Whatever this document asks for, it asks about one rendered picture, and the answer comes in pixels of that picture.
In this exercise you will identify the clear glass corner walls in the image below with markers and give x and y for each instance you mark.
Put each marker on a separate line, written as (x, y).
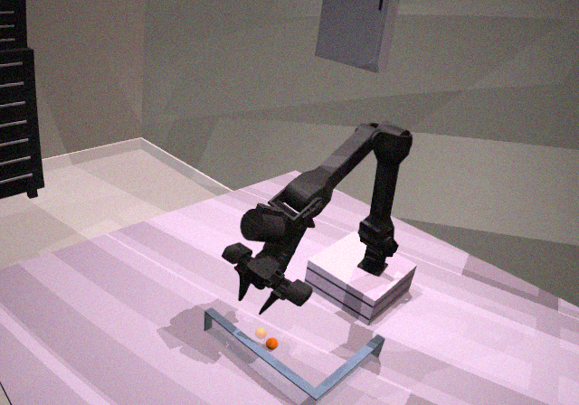
(278, 382)

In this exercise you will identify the clear low l-shaped wall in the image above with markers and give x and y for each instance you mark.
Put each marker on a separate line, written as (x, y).
(314, 393)

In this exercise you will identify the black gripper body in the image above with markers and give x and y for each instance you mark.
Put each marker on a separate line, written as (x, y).
(297, 292)

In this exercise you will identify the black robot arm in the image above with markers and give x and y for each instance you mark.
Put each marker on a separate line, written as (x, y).
(310, 193)

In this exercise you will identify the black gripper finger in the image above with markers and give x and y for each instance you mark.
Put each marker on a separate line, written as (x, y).
(274, 295)
(244, 284)

